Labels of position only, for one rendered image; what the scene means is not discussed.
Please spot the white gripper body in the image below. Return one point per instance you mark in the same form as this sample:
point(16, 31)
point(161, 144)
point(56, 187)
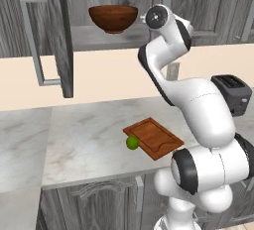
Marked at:
point(143, 18)

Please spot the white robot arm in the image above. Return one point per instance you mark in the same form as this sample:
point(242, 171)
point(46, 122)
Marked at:
point(205, 115)

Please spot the brown wooden bowl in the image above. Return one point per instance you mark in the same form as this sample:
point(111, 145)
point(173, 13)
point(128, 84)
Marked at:
point(113, 19)

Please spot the grey wooden open cabinet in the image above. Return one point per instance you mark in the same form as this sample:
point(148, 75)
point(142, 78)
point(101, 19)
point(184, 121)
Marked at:
point(99, 40)

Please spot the brown wooden cutting board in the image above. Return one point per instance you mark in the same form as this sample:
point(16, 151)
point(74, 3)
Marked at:
point(152, 137)

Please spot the green lime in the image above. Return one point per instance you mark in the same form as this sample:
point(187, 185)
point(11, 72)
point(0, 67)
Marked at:
point(132, 143)

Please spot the dark grey toaster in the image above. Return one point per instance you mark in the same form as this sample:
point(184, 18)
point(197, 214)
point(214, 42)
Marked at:
point(235, 92)

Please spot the grey wooden wall cabinets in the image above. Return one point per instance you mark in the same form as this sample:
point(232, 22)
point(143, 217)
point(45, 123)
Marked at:
point(13, 16)
point(211, 6)

